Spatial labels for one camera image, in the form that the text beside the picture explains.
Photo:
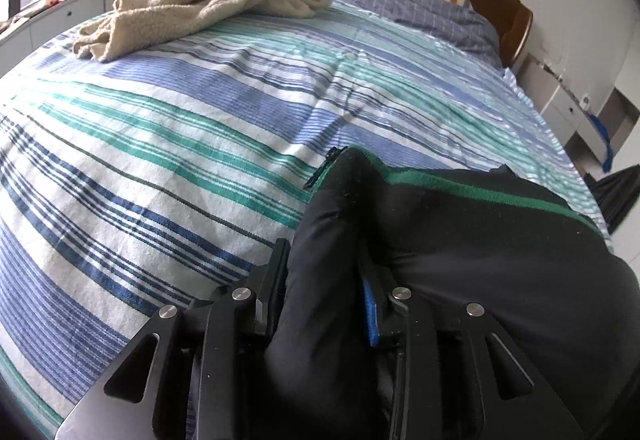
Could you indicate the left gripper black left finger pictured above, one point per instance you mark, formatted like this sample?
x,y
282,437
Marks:
x,y
269,286

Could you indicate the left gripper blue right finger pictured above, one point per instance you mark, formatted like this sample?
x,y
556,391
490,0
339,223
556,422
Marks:
x,y
375,300

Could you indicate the black padded jacket green trim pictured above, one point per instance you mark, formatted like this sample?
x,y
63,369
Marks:
x,y
453,238

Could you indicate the blue green striped bedsheet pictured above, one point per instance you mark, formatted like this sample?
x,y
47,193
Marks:
x,y
149,180

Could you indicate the white bedside cabinet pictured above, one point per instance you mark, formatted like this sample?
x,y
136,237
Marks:
x,y
557,106

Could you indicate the blue cloth on cabinet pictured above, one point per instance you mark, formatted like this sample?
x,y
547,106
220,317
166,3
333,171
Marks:
x,y
605,137

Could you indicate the beige fleece blanket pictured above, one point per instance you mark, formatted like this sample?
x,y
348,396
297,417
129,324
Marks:
x,y
133,25

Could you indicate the white drawer desk at window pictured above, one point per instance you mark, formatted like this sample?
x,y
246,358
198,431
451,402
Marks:
x,y
34,32

